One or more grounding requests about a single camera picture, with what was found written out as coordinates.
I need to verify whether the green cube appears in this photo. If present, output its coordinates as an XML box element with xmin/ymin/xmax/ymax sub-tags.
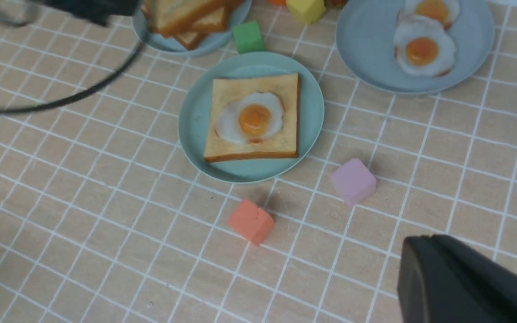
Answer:
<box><xmin>232</xmin><ymin>20</ymin><xmax>265</xmax><ymax>54</ymax></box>

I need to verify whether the orange fruit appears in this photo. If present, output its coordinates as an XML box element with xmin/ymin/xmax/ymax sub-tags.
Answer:
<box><xmin>267</xmin><ymin>0</ymin><xmax>286</xmax><ymax>7</ymax></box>

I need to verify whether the yellow cube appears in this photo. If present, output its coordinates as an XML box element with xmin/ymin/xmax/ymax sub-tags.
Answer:
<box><xmin>286</xmin><ymin>0</ymin><xmax>326</xmax><ymax>24</ymax></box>

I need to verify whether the blue bread plate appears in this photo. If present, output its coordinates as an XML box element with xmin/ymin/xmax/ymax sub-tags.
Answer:
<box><xmin>132</xmin><ymin>0</ymin><xmax>253</xmax><ymax>57</ymax></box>

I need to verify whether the teal centre plate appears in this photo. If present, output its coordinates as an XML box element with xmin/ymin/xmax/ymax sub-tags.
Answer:
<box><xmin>178</xmin><ymin>52</ymin><xmax>325</xmax><ymax>184</ymax></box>

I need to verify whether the fried egg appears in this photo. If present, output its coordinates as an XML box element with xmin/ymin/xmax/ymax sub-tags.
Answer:
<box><xmin>214</xmin><ymin>92</ymin><xmax>285</xmax><ymax>144</ymax></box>
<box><xmin>393</xmin><ymin>15</ymin><xmax>457</xmax><ymax>77</ymax></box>
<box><xmin>398</xmin><ymin>0</ymin><xmax>461</xmax><ymax>30</ymax></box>

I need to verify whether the fried egg back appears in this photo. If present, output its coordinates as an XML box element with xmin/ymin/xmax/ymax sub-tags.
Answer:
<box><xmin>398</xmin><ymin>0</ymin><xmax>461</xmax><ymax>30</ymax></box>

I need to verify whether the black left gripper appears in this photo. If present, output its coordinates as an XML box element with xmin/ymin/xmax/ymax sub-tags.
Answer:
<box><xmin>41</xmin><ymin>0</ymin><xmax>140</xmax><ymax>26</ymax></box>

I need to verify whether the coral red cube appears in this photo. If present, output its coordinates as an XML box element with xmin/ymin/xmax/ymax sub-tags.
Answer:
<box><xmin>227</xmin><ymin>200</ymin><xmax>275</xmax><ymax>246</ymax></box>

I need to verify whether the blue egg plate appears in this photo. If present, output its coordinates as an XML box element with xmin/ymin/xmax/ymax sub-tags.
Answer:
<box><xmin>336</xmin><ymin>0</ymin><xmax>495</xmax><ymax>95</ymax></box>

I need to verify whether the pink cube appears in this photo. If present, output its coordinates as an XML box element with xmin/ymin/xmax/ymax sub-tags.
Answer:
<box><xmin>330</xmin><ymin>159</ymin><xmax>377</xmax><ymax>207</ymax></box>

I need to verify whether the black cable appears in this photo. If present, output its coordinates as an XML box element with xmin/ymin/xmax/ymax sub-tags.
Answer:
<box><xmin>0</xmin><ymin>40</ymin><xmax>145</xmax><ymax>115</ymax></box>

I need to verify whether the toast slice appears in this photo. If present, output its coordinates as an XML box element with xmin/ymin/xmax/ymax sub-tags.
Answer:
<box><xmin>173</xmin><ymin>31</ymin><xmax>208</xmax><ymax>51</ymax></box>
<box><xmin>141</xmin><ymin>0</ymin><xmax>226</xmax><ymax>38</ymax></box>
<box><xmin>188</xmin><ymin>0</ymin><xmax>244</xmax><ymax>34</ymax></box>
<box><xmin>203</xmin><ymin>73</ymin><xmax>300</xmax><ymax>163</ymax></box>

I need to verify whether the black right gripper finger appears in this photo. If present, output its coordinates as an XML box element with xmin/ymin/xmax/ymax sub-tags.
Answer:
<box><xmin>397</xmin><ymin>235</ymin><xmax>517</xmax><ymax>323</ymax></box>

